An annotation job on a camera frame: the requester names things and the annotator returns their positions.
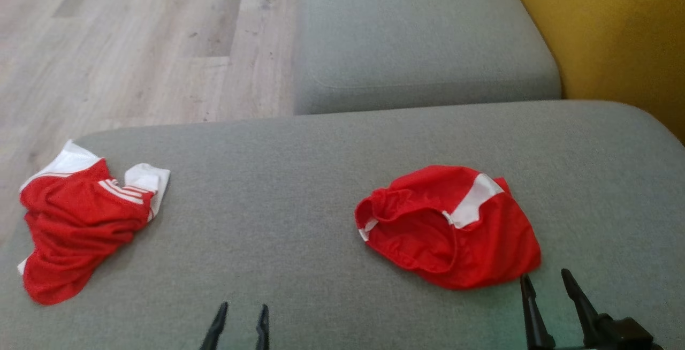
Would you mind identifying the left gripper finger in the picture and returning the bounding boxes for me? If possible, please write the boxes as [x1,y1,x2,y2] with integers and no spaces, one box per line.
[200,302,229,350]
[255,304,270,350]

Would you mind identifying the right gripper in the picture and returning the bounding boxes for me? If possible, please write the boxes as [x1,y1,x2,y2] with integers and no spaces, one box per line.
[520,269,664,350]

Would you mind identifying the red shorts with white trim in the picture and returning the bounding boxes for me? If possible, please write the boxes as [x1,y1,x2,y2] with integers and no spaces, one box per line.
[354,165,542,291]

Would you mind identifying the red jersey with white sleeves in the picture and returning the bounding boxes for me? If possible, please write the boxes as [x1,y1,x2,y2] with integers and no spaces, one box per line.
[17,139,171,306]

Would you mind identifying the large grey sofa seat cushion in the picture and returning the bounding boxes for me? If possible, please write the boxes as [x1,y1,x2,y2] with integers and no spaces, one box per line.
[0,100,685,350]

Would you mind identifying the yellow cushion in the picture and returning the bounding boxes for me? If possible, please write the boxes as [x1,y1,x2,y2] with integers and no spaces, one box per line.
[500,0,685,145]

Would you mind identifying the grey back sofa cushion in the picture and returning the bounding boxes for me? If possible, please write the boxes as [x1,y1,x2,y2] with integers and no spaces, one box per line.
[293,0,562,116]

